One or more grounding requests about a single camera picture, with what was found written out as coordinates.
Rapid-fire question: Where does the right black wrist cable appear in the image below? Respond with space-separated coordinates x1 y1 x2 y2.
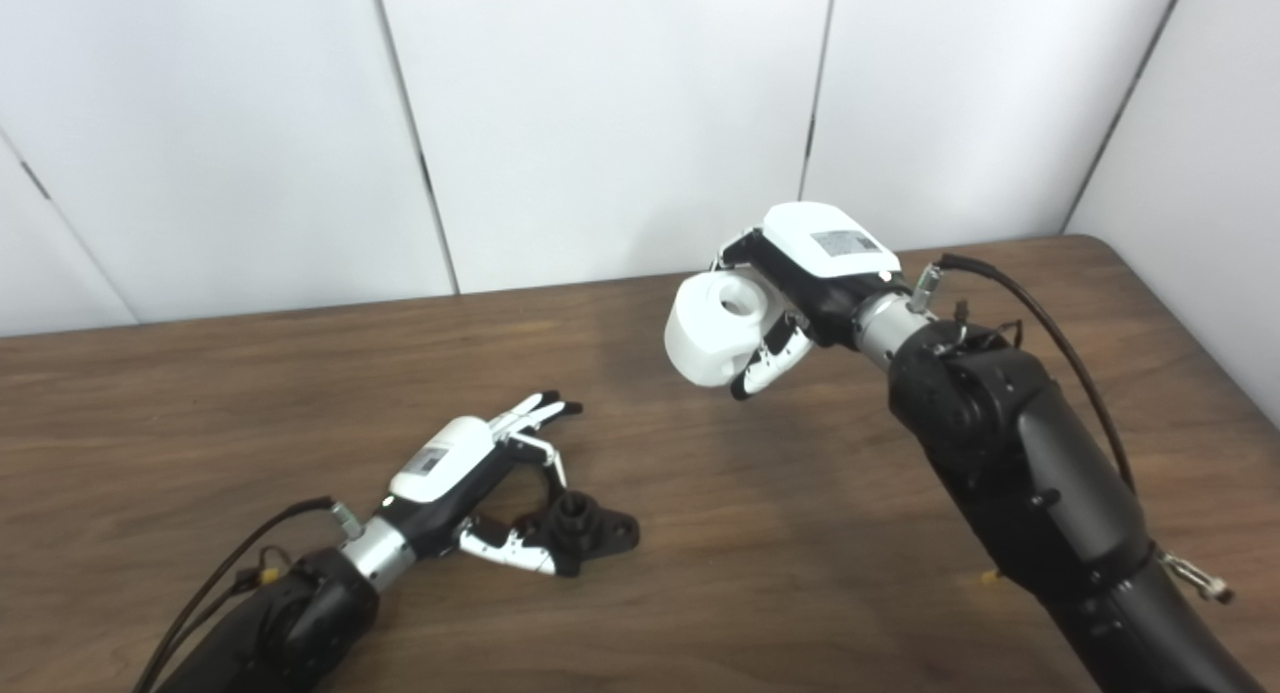
910 253 1137 494

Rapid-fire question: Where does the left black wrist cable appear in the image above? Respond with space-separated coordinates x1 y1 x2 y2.
133 496 361 693

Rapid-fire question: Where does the round white piece with holes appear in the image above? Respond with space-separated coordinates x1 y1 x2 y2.
664 272 791 386

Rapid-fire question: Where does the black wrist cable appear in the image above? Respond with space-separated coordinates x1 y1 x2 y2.
910 253 1137 494
133 496 361 693

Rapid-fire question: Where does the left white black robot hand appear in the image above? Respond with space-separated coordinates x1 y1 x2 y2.
340 390 584 594

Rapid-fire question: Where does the black flanged holder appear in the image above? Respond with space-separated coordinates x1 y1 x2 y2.
515 490 640 578

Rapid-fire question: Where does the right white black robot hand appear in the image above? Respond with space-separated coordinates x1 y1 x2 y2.
710 202 936 402

